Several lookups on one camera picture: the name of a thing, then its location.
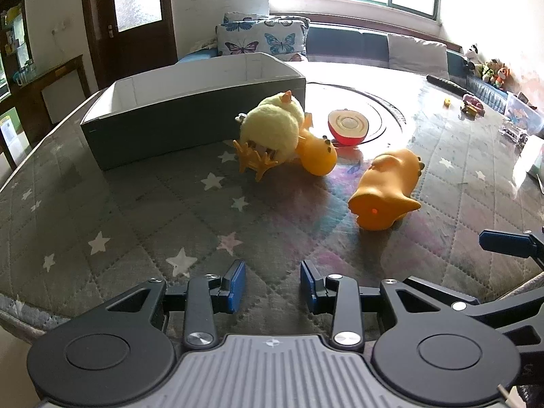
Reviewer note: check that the green yellow plush toy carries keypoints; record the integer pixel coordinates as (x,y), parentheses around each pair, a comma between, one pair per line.
(488,70)

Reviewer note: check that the small yellow toy car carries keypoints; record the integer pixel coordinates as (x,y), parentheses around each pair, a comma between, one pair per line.
(469,110)

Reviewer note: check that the clear plastic storage box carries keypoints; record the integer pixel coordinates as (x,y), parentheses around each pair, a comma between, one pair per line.
(525,114)

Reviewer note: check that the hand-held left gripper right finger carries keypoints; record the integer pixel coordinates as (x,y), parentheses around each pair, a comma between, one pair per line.
(308,282)

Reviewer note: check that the dark wooden cabinet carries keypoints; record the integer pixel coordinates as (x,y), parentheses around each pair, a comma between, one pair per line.
(34,93)

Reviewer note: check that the orange rubber duck toy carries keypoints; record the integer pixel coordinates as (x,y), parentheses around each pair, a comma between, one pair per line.
(382,187)
(316,157)

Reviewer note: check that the wall shelf with items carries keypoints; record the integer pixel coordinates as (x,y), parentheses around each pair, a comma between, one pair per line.
(12,38)

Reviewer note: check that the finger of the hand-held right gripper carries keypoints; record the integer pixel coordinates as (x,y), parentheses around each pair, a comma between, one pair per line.
(503,241)
(510,301)

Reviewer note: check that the grey cardboard box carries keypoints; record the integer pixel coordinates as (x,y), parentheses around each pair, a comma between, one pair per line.
(170,127)

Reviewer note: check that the grey cushion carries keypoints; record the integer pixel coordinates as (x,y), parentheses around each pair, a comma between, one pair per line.
(418,55)

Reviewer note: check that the black remote control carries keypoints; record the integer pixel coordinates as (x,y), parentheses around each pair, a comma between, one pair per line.
(444,83)

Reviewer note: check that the dark wooden door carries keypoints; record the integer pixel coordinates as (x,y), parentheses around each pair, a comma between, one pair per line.
(102,29)

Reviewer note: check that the orange plush toy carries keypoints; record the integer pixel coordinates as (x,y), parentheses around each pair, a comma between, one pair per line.
(501,77)

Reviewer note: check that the round glass turntable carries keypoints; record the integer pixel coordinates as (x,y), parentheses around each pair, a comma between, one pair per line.
(382,110)

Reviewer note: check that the butterfly print pillow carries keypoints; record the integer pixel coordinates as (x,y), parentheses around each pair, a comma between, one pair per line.
(272,16)
(255,38)

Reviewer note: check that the yellow plush chick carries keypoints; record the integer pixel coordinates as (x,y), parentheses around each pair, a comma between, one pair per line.
(272,127)

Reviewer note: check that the blue sofa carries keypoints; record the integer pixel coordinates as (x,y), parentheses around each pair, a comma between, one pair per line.
(348,42)

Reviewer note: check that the black white panda plush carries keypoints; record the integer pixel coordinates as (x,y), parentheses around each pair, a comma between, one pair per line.
(471,57)

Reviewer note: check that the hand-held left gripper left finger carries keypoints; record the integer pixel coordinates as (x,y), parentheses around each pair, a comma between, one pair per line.
(236,284)

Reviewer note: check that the small pink toy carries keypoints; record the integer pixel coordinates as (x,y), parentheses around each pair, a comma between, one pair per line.
(474,101)

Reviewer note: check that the red half apple toy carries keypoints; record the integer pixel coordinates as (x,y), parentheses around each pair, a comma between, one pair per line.
(346,136)

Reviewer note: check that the grey star quilted mat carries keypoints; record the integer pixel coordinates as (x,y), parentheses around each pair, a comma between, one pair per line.
(127,221)

